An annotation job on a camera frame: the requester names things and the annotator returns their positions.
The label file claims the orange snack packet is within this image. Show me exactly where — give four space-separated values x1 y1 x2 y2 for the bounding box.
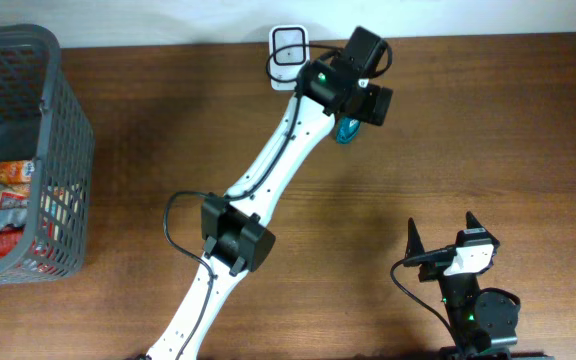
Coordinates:
0 160 35 185

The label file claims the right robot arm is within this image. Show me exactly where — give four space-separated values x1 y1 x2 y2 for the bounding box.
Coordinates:
390 211 548 359

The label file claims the red snack bag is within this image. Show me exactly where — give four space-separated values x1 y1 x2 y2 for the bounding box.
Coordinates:
0 227 24 259

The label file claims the beige snack bag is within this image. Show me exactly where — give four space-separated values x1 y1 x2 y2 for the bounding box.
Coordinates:
0 183 30 210

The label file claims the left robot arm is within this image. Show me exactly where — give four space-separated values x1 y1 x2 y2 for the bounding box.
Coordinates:
144 26 393 359

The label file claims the grey plastic mesh basket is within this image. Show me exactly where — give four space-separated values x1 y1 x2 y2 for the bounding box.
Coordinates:
0 24 95 285

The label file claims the teal mouthwash bottle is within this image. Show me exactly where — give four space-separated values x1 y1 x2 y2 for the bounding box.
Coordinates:
335 117 361 145

